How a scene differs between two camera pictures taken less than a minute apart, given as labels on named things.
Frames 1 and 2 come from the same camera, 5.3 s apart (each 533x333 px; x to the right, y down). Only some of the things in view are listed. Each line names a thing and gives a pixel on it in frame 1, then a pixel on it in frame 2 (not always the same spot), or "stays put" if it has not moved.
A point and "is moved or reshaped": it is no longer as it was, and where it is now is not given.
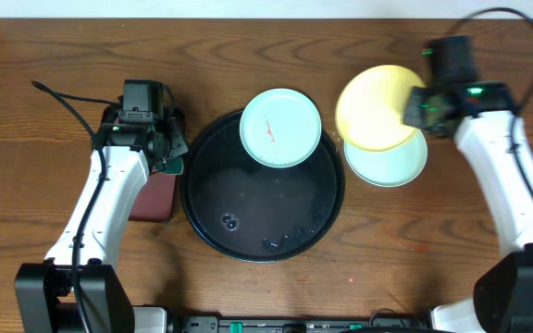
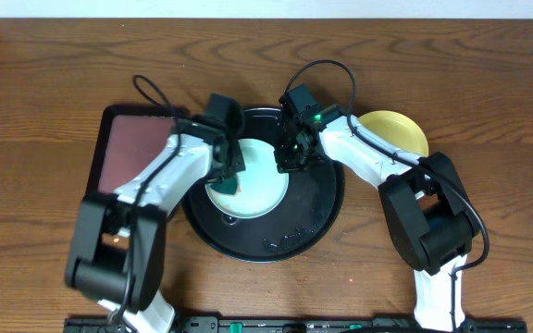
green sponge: (174, 166) is moved or reshaped
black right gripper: (416, 96) → (284, 163)
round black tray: (254, 211) stays put
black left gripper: (174, 133) → (237, 154)
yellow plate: (371, 105) is moved or reshaped
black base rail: (213, 324) stays put
